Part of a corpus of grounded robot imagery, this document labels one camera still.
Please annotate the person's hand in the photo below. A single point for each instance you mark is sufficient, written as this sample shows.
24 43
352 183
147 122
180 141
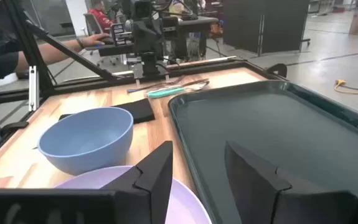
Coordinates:
94 40

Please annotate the blue plastic bowl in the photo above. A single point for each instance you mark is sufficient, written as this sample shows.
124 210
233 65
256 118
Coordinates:
85 140

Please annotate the black aluminium table frame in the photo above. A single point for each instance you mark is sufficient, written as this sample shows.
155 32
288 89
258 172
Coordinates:
29 39

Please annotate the black desk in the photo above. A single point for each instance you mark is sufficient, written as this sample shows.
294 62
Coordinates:
116 49

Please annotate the silver frame bracket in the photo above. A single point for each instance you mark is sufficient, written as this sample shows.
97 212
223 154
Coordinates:
33 90

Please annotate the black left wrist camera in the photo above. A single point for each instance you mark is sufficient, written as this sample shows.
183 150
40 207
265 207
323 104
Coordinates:
142 9

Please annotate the person's forearm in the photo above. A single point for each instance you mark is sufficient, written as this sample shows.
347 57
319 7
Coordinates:
52 56

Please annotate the black work table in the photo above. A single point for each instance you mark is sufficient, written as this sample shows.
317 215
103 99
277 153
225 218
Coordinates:
197 21

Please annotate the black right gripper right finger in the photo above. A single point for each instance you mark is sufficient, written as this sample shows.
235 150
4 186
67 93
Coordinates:
259 193

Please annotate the dark green serving tray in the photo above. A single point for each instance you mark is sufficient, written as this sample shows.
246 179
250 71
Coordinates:
275 140

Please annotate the lilac plastic plate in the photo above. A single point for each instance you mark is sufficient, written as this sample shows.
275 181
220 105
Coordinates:
185 205

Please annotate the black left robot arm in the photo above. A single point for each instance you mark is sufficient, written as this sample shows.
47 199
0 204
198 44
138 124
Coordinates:
150 63

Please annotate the black cabinet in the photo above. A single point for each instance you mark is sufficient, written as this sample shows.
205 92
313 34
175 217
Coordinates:
259 25

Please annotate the iridescent rainbow fork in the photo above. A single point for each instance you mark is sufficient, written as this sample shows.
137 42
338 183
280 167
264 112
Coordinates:
138 90

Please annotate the grey office chair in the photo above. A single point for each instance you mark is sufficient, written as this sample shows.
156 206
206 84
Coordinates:
91 25

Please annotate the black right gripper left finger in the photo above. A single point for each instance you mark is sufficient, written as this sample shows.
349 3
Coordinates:
153 186

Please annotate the black rounded clamp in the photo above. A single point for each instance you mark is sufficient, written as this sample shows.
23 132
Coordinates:
279 69

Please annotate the person's wristband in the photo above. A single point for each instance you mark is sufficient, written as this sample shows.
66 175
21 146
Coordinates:
80 43

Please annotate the black cloth napkin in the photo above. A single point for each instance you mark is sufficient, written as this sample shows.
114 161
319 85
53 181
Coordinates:
138 110

